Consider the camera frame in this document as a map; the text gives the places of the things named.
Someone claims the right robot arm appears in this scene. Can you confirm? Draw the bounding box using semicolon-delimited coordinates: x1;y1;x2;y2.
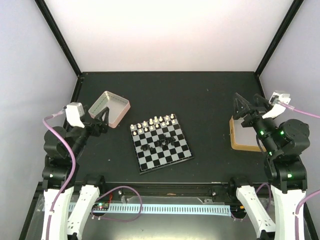
227;92;310;240

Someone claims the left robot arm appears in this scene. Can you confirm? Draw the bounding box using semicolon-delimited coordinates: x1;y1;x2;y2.
41;102;110;240

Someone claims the black pieces left cluster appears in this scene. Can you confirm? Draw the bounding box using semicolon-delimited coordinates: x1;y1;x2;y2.
140;144;154;151

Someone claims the left circuit board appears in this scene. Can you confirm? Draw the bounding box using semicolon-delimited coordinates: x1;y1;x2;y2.
92;202;109;212

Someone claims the pink square tin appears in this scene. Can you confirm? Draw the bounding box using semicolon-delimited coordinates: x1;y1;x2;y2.
88;91;131;128

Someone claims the gold rectangular tin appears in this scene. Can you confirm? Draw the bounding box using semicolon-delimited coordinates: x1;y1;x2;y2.
229;117;261;152

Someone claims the black white chessboard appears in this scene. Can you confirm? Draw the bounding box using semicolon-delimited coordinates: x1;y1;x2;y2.
129;113;194;175

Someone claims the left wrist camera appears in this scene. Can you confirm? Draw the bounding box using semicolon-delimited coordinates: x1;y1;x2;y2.
65;102;85;128

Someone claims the loop purple cable left base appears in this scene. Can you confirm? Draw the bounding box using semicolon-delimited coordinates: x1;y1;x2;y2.
90;185;143;223

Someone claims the loop purple cable base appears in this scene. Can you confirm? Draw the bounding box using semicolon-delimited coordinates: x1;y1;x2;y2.
90;185;143;223
231;183;273;222

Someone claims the loop purple cable right base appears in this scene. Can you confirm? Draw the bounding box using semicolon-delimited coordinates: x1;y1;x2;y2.
231;183;273;222

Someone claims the black aluminium rail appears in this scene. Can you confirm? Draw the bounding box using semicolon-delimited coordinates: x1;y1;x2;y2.
74;183;271;201

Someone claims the black frame post left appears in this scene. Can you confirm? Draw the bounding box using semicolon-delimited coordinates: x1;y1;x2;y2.
34;0;82;77

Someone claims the black frame post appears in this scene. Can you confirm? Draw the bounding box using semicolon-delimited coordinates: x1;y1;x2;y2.
34;0;82;77
255;0;304;77

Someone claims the white cable duct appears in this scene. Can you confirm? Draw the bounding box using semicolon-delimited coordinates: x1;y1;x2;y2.
67;201;231;217

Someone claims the black frame post right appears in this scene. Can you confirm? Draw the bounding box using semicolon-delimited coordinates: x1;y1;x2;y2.
255;0;304;77

